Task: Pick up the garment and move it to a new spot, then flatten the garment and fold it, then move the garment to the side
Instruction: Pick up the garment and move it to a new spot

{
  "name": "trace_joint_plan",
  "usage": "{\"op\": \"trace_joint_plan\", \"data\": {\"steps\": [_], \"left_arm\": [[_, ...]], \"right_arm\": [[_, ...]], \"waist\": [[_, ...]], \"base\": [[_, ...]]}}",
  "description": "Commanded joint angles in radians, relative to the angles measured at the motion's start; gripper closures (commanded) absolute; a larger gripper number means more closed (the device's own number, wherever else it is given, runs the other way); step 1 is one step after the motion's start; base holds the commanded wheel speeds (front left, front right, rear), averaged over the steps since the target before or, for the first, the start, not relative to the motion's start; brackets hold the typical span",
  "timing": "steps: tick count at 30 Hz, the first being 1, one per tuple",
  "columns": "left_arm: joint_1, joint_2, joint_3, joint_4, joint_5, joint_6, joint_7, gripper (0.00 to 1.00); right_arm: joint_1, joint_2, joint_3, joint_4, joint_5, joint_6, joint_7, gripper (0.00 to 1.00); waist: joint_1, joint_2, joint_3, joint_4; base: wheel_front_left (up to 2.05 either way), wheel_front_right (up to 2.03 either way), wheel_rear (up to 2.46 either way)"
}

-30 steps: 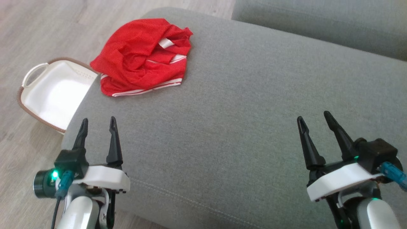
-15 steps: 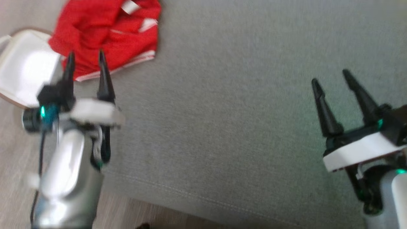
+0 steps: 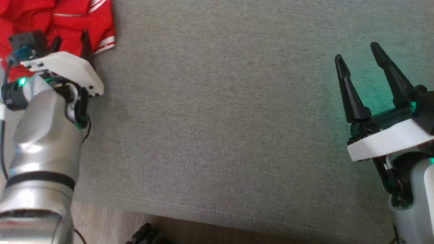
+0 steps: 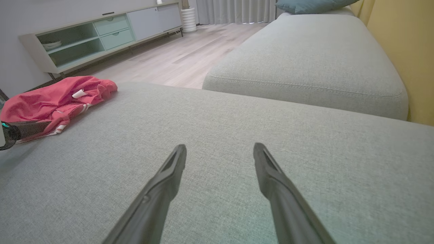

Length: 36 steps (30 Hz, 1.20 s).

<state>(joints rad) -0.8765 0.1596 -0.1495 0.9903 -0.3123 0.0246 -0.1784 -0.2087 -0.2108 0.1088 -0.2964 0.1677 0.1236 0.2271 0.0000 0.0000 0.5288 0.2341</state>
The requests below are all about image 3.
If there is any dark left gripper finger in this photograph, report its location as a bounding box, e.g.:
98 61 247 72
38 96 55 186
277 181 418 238
49 35 62 54
79 29 96 70

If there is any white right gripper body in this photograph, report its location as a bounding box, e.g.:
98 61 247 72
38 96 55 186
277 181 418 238
346 106 434 163

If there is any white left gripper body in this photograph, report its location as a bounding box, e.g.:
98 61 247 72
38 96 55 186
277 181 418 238
20 51 104 99

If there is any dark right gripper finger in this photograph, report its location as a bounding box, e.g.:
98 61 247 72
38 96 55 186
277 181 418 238
370 42 416 109
334 54 372 124

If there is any red basketball jersey white trim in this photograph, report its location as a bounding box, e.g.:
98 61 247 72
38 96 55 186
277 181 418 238
0 0 116 83

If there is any large grey sofa seat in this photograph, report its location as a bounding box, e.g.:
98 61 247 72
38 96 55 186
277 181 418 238
0 0 434 244

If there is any left camera cable blue plug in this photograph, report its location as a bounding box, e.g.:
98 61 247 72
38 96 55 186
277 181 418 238
3 47 37 82

